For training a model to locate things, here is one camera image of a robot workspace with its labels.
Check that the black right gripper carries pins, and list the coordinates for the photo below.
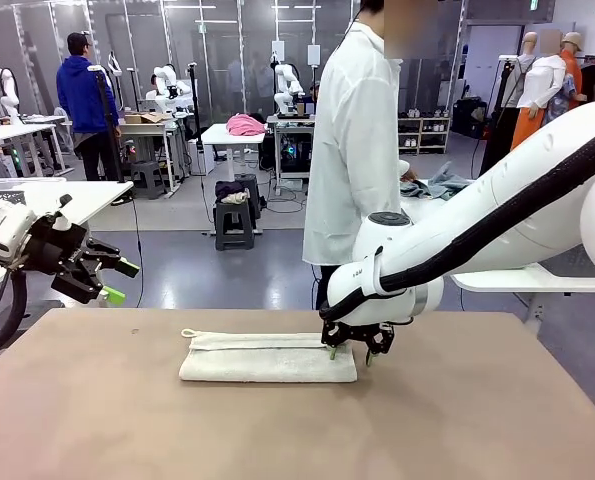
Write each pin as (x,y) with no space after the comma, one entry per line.
(359,330)

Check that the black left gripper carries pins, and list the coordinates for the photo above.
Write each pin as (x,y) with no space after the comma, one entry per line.
(52,247)

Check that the off-white towel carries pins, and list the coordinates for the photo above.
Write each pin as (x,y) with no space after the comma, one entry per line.
(267,362)

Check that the blue denim garment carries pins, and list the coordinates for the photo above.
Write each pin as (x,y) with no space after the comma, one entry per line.
(437,187)

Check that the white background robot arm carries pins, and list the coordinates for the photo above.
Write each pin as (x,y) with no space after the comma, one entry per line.
(287,90)
(4,90)
(167,85)

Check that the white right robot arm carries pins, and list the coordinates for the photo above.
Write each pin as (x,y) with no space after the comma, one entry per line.
(527,200)

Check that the person's right hand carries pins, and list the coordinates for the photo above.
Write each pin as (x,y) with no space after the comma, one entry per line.
(409,175)

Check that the grey plastic step stool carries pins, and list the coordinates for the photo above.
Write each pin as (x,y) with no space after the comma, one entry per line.
(234,225)
(147,175)

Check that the black tripod pole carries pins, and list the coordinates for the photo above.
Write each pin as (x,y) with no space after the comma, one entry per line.
(108,125)

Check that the grey workbench desk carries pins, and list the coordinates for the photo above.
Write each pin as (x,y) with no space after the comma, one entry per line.
(147,132)

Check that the white computer tower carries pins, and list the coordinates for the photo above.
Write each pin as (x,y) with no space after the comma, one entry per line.
(202,157)

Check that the purple and beige clothes pile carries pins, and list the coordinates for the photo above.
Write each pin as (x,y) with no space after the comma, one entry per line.
(231,192)

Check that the open cardboard box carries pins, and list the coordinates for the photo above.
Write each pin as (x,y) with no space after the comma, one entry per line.
(144,118)

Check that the long white table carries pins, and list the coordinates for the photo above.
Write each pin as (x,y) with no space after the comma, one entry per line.
(7,132)

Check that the person in white shirt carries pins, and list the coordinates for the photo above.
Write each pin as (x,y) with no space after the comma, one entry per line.
(352,165)

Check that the dark grey stool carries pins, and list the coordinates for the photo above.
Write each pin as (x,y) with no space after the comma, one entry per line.
(254,192)

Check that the man in blue hoodie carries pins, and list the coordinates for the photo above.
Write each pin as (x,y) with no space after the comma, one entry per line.
(82,95)

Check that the white standing desk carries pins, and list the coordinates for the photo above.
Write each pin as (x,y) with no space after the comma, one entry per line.
(217,135)

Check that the grey desk with black computer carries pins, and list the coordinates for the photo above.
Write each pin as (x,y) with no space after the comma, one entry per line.
(292,150)

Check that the pink cloth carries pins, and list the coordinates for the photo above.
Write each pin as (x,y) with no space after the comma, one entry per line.
(246,125)

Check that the wooden shoe shelf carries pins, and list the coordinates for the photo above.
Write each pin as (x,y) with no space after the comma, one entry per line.
(429,135)

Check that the black bags pile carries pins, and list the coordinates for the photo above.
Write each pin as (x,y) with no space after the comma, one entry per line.
(469,117)

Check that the mannequin white blouse orange trousers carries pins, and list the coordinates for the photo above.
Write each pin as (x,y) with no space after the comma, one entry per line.
(542,85)

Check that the mannequin orange shirt beige hat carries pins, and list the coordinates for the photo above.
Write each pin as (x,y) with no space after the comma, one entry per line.
(573,60)

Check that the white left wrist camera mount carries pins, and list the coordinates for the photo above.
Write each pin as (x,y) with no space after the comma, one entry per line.
(62,220)

